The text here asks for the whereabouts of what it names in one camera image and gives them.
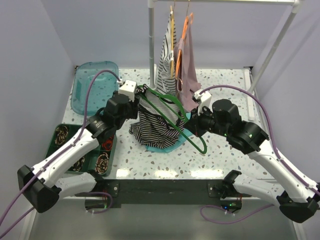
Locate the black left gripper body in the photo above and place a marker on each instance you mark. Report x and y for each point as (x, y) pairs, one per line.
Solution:
(132, 111)

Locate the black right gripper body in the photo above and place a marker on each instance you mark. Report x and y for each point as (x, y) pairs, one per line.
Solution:
(202, 123)

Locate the green hanger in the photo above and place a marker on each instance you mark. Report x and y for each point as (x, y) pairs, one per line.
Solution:
(170, 117)

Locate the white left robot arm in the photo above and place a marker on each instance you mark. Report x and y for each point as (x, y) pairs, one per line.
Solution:
(42, 185)

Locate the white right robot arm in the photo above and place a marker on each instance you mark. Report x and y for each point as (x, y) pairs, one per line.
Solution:
(294, 193)

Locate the teal tank top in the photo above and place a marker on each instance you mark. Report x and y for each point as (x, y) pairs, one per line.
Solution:
(177, 144)

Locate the pink tank top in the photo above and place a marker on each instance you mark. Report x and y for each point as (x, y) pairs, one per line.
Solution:
(187, 83)

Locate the yellow hanger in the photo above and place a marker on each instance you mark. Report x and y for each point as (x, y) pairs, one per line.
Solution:
(172, 23)

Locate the orange hanger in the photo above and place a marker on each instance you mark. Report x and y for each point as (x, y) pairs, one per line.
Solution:
(188, 20)

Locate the teal transparent plastic bin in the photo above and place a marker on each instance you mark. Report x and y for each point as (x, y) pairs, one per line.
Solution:
(102, 89)

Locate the dark green organizer tray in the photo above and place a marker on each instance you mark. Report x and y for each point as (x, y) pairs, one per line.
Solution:
(100, 159)

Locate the white clothes rack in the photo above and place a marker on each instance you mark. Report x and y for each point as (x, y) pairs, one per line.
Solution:
(268, 52)

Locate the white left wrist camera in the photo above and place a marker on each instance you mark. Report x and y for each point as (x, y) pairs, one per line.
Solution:
(128, 88)

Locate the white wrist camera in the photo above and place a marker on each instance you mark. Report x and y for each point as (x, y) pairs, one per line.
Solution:
(203, 100)
(128, 88)

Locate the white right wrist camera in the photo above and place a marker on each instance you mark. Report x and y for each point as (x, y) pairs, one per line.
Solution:
(203, 100)

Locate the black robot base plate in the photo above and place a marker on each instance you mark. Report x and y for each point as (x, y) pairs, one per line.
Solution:
(115, 193)

